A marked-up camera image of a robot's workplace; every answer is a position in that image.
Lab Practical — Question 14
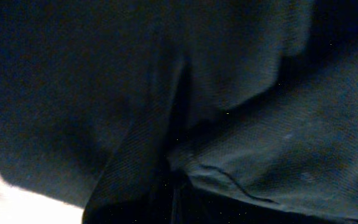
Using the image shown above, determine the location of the black t-shirt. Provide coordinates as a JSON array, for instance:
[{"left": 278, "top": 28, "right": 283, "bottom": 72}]
[{"left": 0, "top": 0, "right": 358, "bottom": 223}]

